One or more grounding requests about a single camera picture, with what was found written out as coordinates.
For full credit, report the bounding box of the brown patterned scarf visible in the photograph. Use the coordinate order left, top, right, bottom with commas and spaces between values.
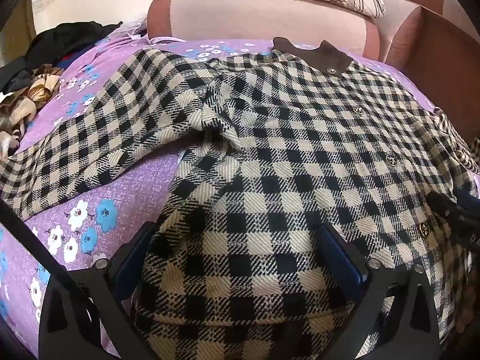
0, 65, 65, 137

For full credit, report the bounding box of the pile of dark clothes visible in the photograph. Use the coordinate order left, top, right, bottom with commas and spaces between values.
0, 22, 124, 96

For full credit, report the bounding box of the black cable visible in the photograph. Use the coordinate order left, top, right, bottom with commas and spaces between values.
0, 198, 111, 360

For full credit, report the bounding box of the black beige checked coat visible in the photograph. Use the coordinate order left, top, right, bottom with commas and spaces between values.
0, 37, 480, 360

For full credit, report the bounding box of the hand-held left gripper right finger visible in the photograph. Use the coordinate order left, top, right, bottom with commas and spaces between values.
319, 222, 441, 360

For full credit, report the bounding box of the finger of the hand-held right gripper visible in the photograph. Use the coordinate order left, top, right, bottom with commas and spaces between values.
428, 191, 470, 230

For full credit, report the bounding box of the purple floral bedsheet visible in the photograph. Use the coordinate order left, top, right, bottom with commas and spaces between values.
0, 26, 480, 360

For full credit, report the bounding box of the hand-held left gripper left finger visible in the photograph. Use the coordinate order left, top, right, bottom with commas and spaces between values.
39, 221, 159, 360

